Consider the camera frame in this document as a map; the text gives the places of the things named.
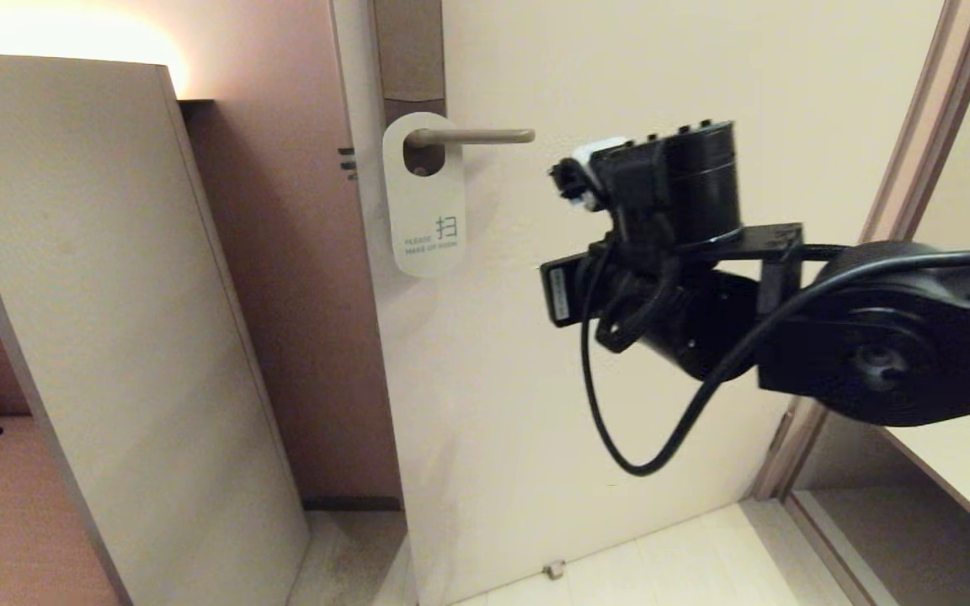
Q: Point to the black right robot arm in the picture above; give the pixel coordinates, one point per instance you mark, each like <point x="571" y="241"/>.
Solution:
<point x="914" y="337"/>

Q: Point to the small metal door stop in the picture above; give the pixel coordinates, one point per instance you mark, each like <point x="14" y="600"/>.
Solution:
<point x="554" y="570"/>

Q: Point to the dark baseboard strip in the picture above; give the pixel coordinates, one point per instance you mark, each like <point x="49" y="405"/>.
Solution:
<point x="350" y="504"/>

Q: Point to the cream door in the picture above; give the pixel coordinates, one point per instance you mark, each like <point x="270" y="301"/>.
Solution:
<point x="493" y="379"/>

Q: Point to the beige partition panel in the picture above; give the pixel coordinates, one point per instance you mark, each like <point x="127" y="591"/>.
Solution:
<point x="114" y="295"/>

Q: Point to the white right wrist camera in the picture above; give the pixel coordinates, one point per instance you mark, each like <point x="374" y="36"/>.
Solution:
<point x="594" y="160"/>

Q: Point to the brown metal lock plate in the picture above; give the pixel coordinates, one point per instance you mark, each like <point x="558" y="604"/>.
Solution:
<point x="409" y="50"/>

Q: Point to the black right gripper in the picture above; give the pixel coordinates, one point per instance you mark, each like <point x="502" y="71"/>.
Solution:
<point x="687" y="328"/>

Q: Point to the black right camera bracket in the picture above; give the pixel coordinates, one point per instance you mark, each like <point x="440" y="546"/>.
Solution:
<point x="628" y="185"/>

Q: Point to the blue do-not-disturb door hanger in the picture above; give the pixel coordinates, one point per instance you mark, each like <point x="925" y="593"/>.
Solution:
<point x="422" y="202"/>

